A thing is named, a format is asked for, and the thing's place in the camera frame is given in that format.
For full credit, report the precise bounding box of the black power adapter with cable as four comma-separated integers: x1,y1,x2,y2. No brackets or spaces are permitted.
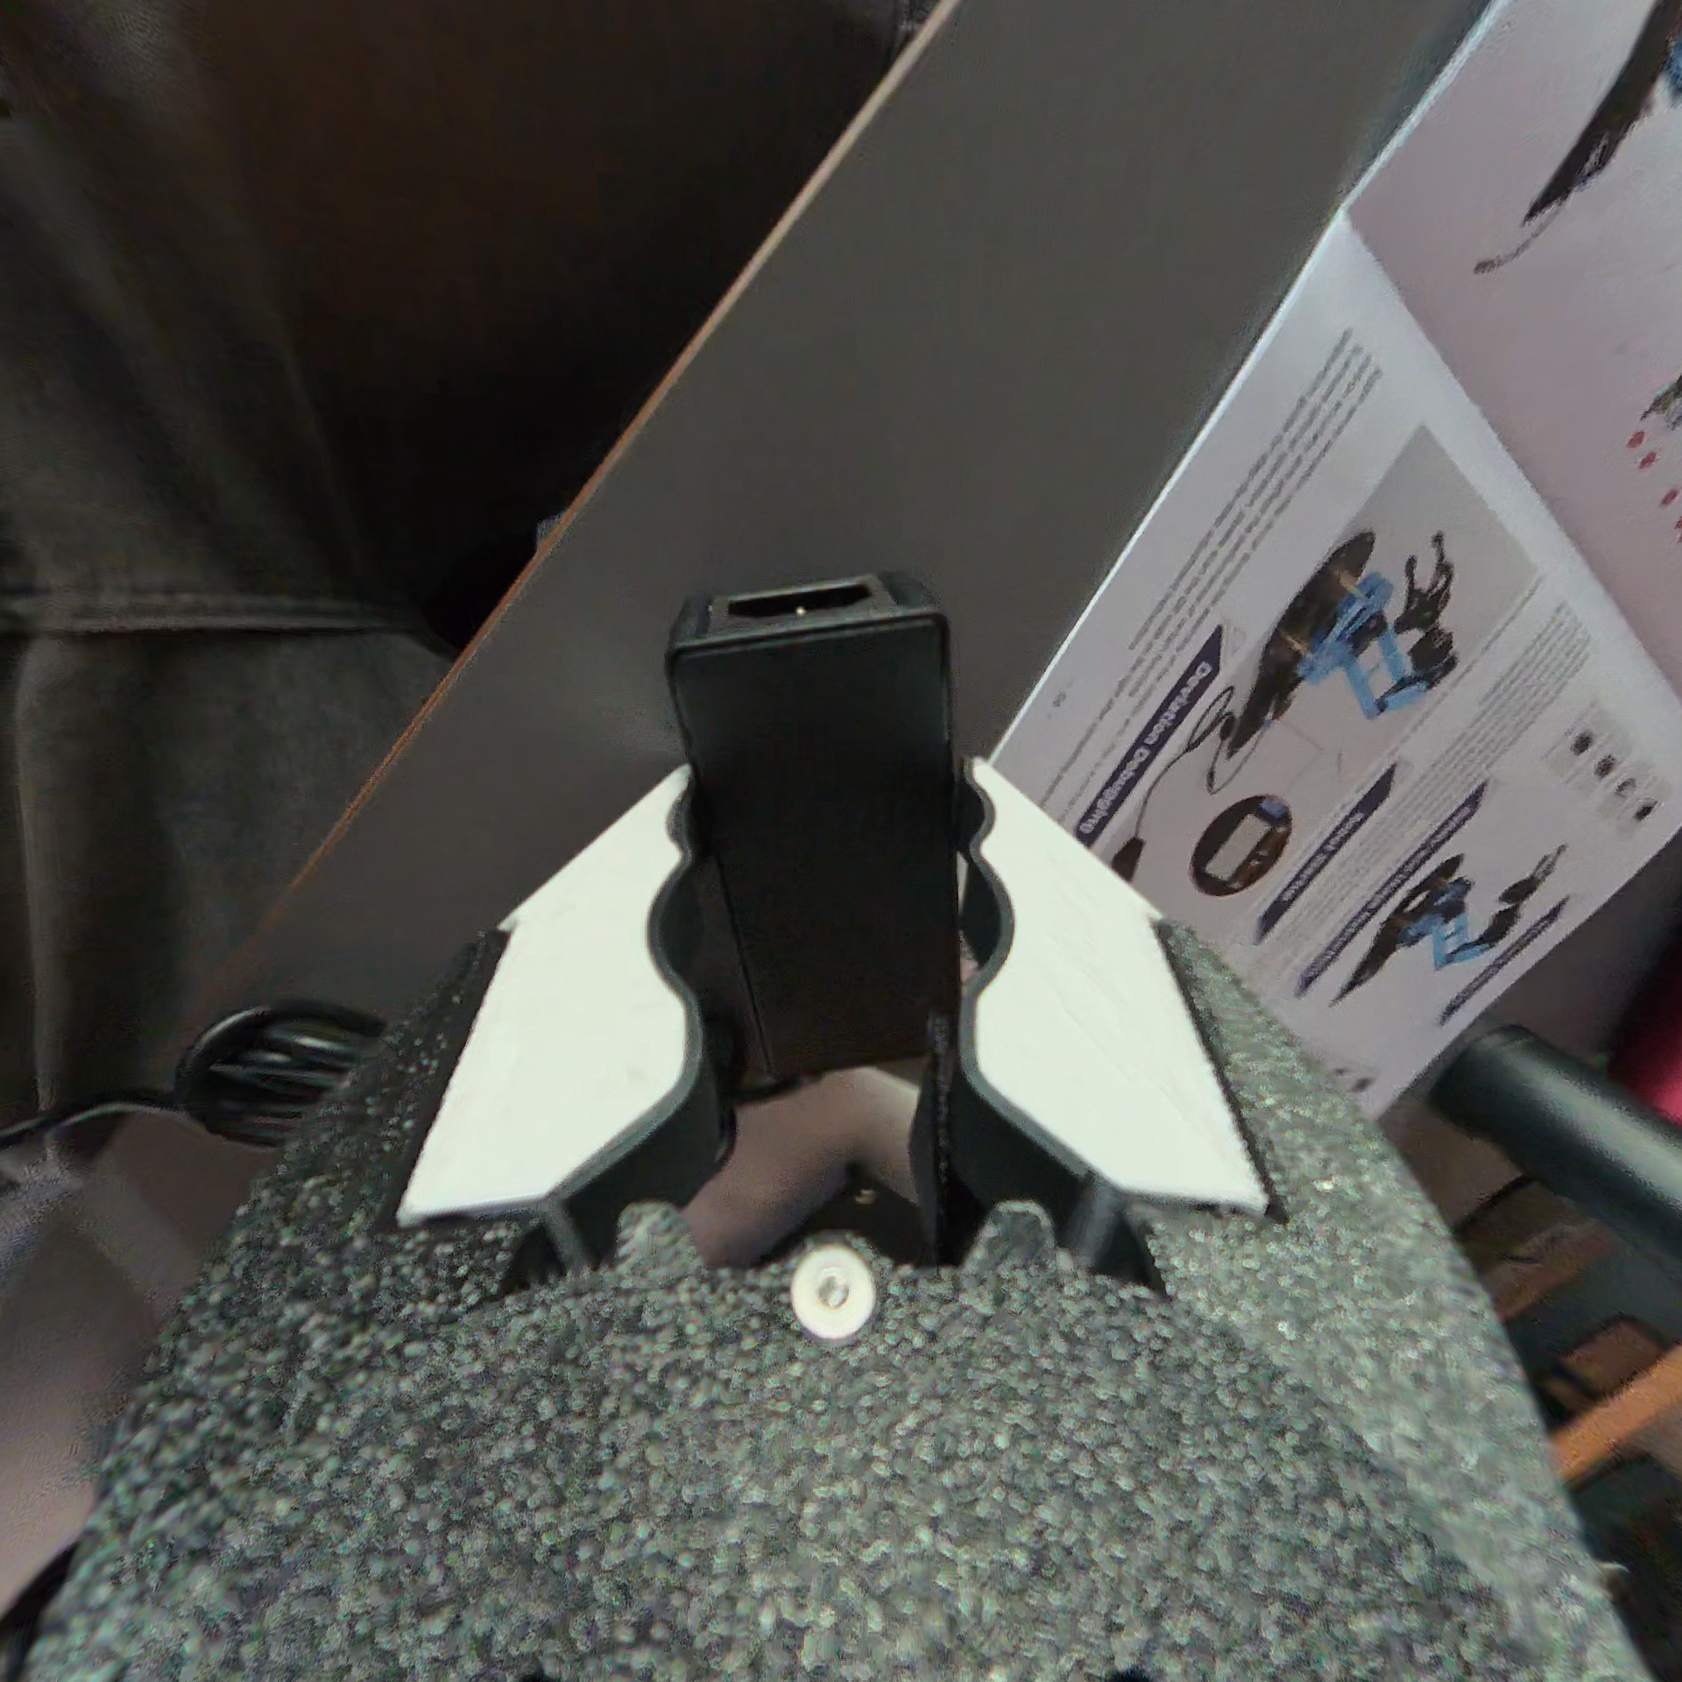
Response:
0,570,956,1157

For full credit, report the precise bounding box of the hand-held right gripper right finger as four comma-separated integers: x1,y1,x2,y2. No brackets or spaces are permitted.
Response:
919,756,1284,1273

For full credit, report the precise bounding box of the red cylinder bottle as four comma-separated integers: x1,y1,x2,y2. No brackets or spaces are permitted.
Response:
1614,965,1682,1125

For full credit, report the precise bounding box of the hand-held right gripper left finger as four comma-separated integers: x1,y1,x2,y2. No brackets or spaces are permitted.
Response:
395,765,737,1270

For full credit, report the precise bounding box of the printed instruction booklet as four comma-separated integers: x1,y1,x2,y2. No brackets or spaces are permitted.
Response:
991,0,1682,1120

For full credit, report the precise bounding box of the grey desk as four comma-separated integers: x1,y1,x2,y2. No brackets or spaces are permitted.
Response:
0,0,1682,1447

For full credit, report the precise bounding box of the dark grey cylinder bottle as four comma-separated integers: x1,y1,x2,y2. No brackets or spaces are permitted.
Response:
1425,1025,1682,1270

